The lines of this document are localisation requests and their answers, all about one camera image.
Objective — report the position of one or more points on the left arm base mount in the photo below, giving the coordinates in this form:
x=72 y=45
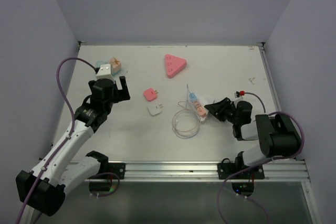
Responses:
x=111 y=171

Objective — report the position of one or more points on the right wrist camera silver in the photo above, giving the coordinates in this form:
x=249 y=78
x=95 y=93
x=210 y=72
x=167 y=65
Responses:
x=239 y=95

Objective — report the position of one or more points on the white square plug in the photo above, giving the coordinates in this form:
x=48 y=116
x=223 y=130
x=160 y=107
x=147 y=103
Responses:
x=154 y=109

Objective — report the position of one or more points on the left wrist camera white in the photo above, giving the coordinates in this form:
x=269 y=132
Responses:
x=104 y=72

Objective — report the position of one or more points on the pink square plug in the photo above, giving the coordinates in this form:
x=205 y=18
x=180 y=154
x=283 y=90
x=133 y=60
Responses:
x=150 y=94

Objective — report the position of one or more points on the blue cube plug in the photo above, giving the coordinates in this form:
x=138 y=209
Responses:
x=192 y=97

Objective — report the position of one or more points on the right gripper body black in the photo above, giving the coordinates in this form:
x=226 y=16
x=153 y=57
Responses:
x=235 y=120

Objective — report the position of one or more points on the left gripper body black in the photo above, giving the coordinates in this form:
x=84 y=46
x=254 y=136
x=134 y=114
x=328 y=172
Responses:
x=113 y=99

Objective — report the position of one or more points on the pink triangular socket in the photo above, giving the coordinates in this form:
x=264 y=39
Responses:
x=173 y=65

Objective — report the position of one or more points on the pink cube plug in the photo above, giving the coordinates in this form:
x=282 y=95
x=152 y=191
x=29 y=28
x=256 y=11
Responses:
x=197 y=104
x=202 y=112

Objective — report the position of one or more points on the teal triangular socket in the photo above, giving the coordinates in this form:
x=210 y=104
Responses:
x=103 y=62

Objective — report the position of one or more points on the aluminium table rail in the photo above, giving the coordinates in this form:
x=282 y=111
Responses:
x=277 y=171

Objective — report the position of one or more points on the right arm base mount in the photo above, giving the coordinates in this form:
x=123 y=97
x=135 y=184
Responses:
x=227 y=167

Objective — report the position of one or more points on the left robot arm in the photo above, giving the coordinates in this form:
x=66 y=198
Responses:
x=45 y=187

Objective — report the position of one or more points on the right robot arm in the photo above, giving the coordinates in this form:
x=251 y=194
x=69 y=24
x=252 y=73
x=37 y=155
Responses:
x=276 y=134

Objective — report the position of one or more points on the orange cube plug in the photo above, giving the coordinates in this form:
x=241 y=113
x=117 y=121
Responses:
x=115 y=64

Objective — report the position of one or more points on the white power strip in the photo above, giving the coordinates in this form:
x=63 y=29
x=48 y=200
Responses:
x=203 y=101

